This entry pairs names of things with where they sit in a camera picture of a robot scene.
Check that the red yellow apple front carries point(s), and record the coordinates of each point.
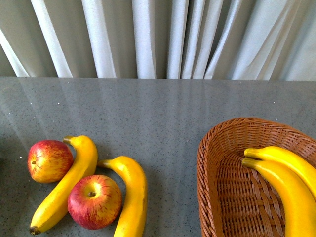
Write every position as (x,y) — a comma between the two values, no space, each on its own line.
(95,202)

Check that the red yellow apple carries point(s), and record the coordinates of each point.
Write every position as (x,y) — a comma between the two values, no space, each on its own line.
(95,202)
(49,161)

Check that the yellow banana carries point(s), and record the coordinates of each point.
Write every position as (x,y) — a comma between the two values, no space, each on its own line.
(298,202)
(133,216)
(289,159)
(55,206)

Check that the white pleated curtain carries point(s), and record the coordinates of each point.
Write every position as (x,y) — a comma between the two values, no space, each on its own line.
(159,39)

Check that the brown wicker basket right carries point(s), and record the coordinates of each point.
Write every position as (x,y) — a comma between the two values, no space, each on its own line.
(235,201)

